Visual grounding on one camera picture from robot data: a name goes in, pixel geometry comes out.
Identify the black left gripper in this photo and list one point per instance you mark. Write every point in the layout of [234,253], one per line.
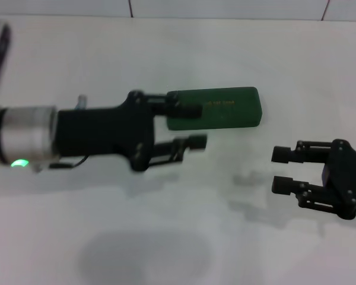
[106,130]

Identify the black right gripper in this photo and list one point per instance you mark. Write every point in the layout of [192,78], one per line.
[350,178]

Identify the green glasses case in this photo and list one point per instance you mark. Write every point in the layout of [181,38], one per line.
[231,112]

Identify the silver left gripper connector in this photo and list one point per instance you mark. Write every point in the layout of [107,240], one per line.
[82,101]

